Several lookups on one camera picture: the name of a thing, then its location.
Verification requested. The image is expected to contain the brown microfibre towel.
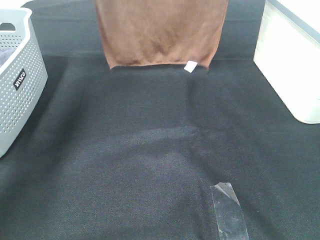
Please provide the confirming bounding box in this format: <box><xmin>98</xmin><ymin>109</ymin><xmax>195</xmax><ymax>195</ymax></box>
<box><xmin>94</xmin><ymin>0</ymin><xmax>229</xmax><ymax>69</ymax></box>

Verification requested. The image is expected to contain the black fabric table cover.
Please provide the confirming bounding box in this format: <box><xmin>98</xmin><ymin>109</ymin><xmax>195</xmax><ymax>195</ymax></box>
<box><xmin>0</xmin><ymin>0</ymin><xmax>320</xmax><ymax>240</ymax></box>

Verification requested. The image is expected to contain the clear adhesive tape strip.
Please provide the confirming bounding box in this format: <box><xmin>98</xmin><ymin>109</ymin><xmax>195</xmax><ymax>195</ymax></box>
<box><xmin>210</xmin><ymin>182</ymin><xmax>250</xmax><ymax>240</ymax></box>

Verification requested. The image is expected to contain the grey perforated laundry basket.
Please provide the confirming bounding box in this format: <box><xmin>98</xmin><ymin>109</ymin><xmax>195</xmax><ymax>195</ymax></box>
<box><xmin>0</xmin><ymin>7</ymin><xmax>48</xmax><ymax>156</ymax></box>

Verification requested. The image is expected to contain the white plastic storage bin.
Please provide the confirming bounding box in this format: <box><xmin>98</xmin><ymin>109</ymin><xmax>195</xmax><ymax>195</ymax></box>
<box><xmin>253</xmin><ymin>0</ymin><xmax>320</xmax><ymax>124</ymax></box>

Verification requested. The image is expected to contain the grey cloth in basket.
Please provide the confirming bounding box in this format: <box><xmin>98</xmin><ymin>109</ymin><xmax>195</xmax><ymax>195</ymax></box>
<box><xmin>0</xmin><ymin>47</ymin><xmax>16</xmax><ymax>69</ymax></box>

